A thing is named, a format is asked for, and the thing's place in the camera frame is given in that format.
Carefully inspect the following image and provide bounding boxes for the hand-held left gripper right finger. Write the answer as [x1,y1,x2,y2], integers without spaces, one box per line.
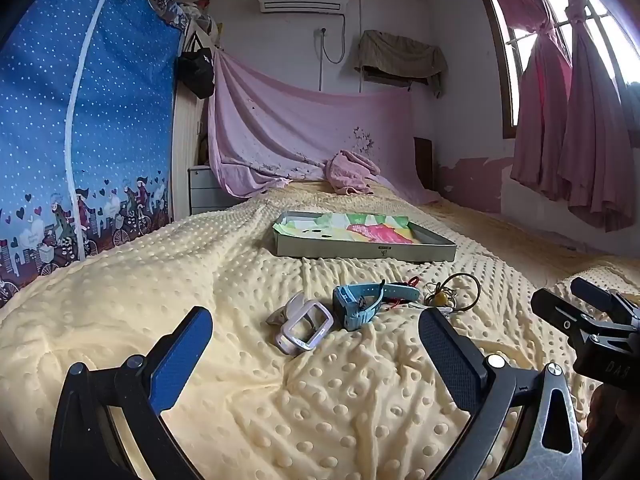
[418,307,586,480]

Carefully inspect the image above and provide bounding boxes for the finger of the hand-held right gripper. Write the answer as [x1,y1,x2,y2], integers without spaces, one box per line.
[531,287,603,347]
[570,277,640,327]

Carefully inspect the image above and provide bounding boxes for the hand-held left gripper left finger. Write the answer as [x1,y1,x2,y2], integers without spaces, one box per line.
[50,306,214,480]

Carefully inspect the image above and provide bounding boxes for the cord necklace with yellow pendant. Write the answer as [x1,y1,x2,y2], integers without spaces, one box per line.
[424,272,482,315]

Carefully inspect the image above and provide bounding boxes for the red and black cord bracelet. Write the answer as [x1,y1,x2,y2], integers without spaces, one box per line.
[389,276,427,307]

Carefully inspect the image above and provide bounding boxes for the blue wristwatch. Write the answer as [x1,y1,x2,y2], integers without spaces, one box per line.
[332,280,422,332]

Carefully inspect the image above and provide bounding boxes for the grey shallow cardboard box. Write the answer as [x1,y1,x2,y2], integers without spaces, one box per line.
[271,211,458,264]

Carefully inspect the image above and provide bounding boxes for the pink curtain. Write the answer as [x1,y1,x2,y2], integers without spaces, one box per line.
[472,0,640,233]

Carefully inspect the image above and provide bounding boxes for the grey drawer unit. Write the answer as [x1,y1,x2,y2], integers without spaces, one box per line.
[187,165,247,217]

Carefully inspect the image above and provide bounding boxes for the dark brown board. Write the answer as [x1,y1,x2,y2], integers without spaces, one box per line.
[414,136,435,188]

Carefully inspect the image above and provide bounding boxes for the crumpled pink towel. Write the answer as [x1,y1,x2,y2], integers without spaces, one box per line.
[325,150,383,196]

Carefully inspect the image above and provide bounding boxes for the light wooden cabinet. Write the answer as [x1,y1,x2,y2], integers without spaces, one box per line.
[170,25,221,221]

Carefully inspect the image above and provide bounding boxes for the pink hanging sheet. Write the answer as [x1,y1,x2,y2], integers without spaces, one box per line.
[207,47,441,206]

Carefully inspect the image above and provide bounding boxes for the blue dotted wardrobe cover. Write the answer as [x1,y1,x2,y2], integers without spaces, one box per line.
[0,0,188,308]

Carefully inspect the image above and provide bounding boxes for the black tote bag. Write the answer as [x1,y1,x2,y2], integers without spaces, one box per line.
[177,35,217,100]

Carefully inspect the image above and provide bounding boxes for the olive cloth on shelf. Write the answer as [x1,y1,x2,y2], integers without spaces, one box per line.
[354,30,448,98]

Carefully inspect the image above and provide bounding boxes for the fabric bundle atop cabinet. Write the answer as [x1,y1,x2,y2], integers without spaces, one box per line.
[175,0,224,51]

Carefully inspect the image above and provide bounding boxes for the brown window frame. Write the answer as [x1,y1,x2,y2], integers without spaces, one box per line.
[467,0,640,141]

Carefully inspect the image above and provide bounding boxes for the air conditioner power cable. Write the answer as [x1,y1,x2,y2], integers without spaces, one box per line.
[314,12,347,65]

